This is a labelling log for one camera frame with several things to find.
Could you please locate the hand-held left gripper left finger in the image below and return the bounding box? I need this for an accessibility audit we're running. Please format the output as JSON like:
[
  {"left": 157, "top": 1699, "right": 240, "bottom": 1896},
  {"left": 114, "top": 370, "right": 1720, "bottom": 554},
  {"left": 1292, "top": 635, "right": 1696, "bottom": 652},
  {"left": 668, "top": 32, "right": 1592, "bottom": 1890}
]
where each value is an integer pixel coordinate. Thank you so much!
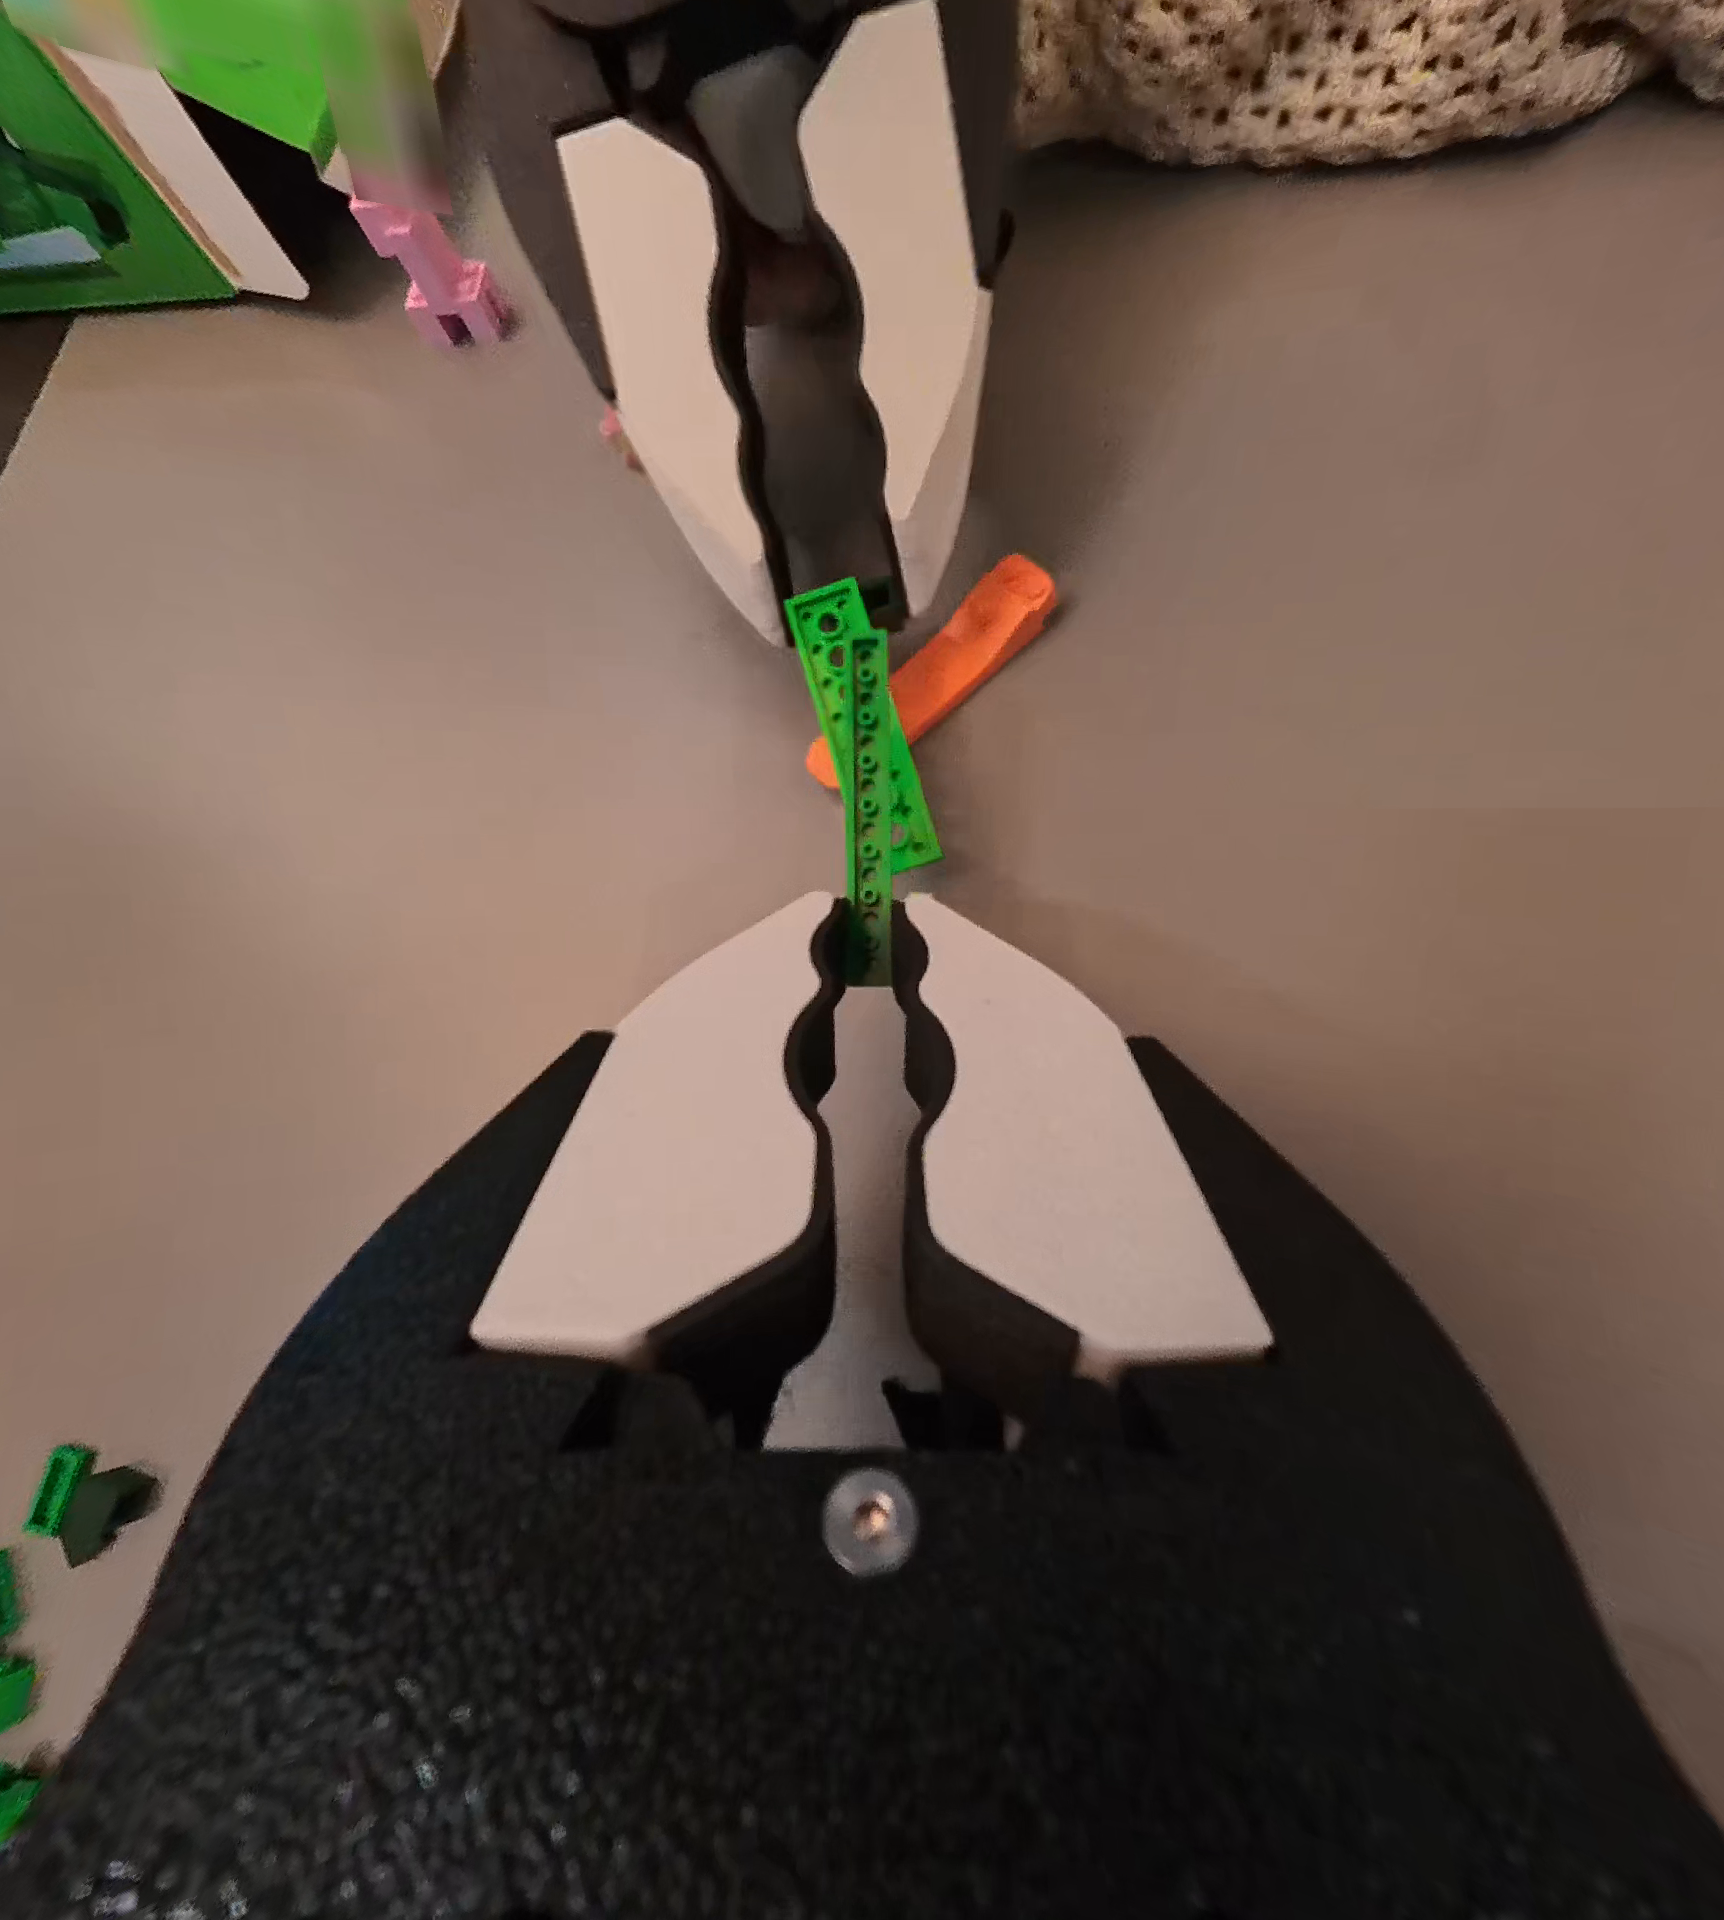
[{"left": 467, "top": 891, "right": 842, "bottom": 1411}]

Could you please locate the green cardboard lego box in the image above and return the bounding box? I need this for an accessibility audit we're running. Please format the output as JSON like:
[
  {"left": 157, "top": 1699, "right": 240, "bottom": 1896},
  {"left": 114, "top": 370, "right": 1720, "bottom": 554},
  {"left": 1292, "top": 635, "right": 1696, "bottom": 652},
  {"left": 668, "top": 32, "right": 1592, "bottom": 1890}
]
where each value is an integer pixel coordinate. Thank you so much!
[{"left": 0, "top": 0, "right": 451, "bottom": 328}]

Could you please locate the wide green lego plate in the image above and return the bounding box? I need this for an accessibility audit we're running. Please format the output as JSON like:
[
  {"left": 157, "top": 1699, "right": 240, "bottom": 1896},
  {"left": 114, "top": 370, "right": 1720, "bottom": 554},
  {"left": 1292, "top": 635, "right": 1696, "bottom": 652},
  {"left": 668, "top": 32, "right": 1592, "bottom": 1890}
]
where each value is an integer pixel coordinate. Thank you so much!
[{"left": 782, "top": 575, "right": 945, "bottom": 877}]

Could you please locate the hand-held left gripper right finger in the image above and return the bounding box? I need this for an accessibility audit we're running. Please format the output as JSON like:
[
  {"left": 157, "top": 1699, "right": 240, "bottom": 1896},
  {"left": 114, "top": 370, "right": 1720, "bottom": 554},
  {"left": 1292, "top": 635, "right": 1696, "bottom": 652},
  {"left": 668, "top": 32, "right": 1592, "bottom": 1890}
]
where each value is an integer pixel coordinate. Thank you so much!
[{"left": 900, "top": 892, "right": 1273, "bottom": 1389}]

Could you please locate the narrow green lego plate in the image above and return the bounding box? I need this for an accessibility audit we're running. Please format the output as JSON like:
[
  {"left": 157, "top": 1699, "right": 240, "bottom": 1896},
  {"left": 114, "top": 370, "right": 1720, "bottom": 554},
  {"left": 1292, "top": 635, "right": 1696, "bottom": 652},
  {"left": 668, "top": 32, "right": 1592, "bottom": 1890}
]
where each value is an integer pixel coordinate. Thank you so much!
[{"left": 837, "top": 629, "right": 908, "bottom": 989}]

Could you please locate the orange brick separator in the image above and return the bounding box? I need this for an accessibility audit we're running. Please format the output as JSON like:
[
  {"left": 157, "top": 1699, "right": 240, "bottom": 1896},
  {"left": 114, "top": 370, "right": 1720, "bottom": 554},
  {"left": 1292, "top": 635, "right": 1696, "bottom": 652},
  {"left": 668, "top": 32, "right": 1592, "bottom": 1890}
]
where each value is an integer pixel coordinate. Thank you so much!
[{"left": 806, "top": 552, "right": 1060, "bottom": 789}]

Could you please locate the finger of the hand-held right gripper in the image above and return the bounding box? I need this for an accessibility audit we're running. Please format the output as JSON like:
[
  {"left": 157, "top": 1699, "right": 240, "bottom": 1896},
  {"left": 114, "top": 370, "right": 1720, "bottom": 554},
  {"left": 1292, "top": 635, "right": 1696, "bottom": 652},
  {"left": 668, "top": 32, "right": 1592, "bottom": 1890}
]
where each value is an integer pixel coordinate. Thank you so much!
[
  {"left": 557, "top": 91, "right": 806, "bottom": 652},
  {"left": 793, "top": 0, "right": 996, "bottom": 623}
]

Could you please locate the pink lego pig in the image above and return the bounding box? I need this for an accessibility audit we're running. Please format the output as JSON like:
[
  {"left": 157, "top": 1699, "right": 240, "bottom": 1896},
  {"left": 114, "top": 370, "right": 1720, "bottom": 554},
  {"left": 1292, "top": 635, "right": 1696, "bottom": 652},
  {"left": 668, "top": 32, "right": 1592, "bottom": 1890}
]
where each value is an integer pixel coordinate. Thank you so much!
[{"left": 349, "top": 180, "right": 516, "bottom": 356}]

